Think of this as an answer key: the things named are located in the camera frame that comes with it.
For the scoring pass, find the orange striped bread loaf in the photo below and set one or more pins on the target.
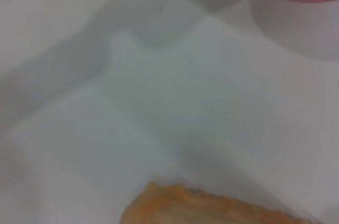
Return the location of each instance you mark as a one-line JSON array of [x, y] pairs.
[[198, 208]]

